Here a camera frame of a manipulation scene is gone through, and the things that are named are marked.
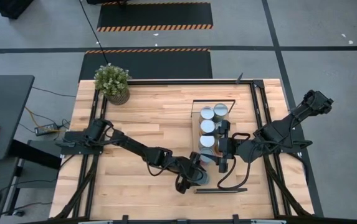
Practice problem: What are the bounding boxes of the short teal tuna can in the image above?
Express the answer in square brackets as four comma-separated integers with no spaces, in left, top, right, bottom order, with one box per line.
[196,170,211,187]

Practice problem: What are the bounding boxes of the pink and teal can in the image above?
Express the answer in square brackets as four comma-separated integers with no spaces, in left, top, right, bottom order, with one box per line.
[199,147,216,165]

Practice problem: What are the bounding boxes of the wooden shelf with black frame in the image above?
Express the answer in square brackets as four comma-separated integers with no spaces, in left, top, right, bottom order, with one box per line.
[190,98,248,194]

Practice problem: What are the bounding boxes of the potted green plant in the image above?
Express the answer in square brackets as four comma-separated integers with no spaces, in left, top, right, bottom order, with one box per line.
[93,63,132,106]

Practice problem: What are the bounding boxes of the black aluminium rig frame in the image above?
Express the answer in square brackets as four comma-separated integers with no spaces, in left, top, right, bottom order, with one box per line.
[52,79,315,224]

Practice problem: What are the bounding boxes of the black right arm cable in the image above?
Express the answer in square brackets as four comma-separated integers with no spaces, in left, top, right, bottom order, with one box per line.
[217,155,252,190]

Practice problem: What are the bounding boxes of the black desk base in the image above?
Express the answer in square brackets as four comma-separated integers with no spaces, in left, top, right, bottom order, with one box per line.
[8,139,63,171]

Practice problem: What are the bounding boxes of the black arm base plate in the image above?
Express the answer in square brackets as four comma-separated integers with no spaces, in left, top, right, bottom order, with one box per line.
[257,126,305,154]
[60,130,106,156]

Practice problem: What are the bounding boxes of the orange and cream dotted can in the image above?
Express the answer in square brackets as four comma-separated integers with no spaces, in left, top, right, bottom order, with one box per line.
[199,119,216,135]

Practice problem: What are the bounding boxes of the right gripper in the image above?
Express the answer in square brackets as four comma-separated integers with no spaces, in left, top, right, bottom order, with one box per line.
[202,119,245,174]

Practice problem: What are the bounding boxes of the dark grey desk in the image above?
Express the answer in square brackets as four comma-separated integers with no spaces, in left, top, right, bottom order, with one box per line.
[0,74,36,161]

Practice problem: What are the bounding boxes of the black box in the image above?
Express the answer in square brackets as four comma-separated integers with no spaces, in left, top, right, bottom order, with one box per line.
[0,0,35,20]

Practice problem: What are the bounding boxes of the black floor cable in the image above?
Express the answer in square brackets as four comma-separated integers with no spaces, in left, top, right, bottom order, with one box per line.
[78,0,110,65]

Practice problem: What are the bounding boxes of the blue cherries can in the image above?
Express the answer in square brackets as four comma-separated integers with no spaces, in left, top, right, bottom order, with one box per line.
[212,103,229,123]

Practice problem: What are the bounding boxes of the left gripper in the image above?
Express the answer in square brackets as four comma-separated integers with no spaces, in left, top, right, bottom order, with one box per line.
[173,151,210,195]

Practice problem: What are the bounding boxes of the black power adapter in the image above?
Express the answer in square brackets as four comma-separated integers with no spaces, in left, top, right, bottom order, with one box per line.
[34,123,57,137]

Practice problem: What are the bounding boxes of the green oranges can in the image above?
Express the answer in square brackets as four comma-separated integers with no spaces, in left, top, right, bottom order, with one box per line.
[199,105,216,121]

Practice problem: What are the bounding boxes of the black hazard striped floor mat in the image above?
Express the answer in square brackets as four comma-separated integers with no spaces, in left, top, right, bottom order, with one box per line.
[78,48,213,82]
[96,1,214,32]

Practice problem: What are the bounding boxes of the peaches can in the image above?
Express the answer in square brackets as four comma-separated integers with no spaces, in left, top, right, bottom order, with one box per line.
[198,134,216,150]

